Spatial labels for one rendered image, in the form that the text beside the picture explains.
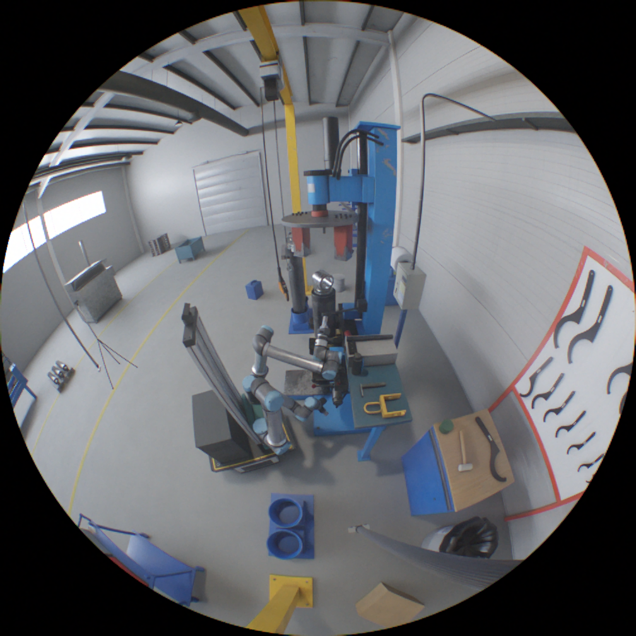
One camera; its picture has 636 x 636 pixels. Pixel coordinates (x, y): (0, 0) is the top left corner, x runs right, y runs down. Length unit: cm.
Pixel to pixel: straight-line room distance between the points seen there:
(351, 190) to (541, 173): 185
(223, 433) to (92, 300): 737
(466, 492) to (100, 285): 943
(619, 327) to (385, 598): 263
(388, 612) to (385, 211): 328
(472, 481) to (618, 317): 156
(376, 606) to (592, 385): 237
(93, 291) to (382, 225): 839
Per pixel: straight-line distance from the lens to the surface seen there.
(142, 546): 306
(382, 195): 156
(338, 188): 154
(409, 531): 255
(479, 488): 179
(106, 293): 880
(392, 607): 243
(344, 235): 149
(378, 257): 166
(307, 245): 176
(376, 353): 168
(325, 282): 184
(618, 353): 202
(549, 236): 230
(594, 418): 217
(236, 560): 266
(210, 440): 188
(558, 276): 222
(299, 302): 337
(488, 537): 228
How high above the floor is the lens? 240
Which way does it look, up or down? 37 degrees down
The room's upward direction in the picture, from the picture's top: 4 degrees counter-clockwise
